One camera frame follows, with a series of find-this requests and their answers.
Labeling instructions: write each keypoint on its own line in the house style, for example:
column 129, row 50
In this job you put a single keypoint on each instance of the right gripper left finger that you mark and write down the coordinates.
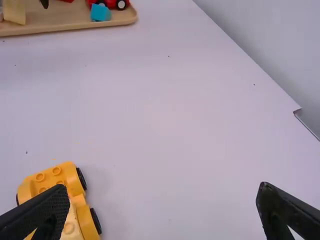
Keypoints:
column 32, row 217

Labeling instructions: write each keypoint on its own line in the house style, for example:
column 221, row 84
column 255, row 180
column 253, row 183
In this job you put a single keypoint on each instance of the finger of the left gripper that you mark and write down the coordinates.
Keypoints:
column 45, row 3

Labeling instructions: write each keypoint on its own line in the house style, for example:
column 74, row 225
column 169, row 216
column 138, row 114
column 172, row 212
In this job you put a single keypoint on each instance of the red toy car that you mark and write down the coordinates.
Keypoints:
column 110, row 3

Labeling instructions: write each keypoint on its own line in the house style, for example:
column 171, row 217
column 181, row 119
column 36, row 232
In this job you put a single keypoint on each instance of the red toy brick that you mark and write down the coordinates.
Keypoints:
column 67, row 1

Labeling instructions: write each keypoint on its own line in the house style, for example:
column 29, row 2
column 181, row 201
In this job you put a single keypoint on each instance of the pale yellow toy brick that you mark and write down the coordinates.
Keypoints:
column 15, row 12

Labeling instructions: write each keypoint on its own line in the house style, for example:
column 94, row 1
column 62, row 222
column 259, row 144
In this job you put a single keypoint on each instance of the tan tray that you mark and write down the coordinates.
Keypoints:
column 62, row 23

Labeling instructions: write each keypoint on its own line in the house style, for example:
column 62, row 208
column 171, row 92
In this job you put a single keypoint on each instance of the yellow toy car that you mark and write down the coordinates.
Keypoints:
column 85, row 220

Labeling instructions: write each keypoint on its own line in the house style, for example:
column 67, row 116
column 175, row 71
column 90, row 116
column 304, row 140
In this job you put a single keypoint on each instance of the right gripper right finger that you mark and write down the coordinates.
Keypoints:
column 287, row 217

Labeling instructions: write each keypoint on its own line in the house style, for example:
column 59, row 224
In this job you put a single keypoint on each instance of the cyan toy brick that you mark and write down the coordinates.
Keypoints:
column 100, row 12

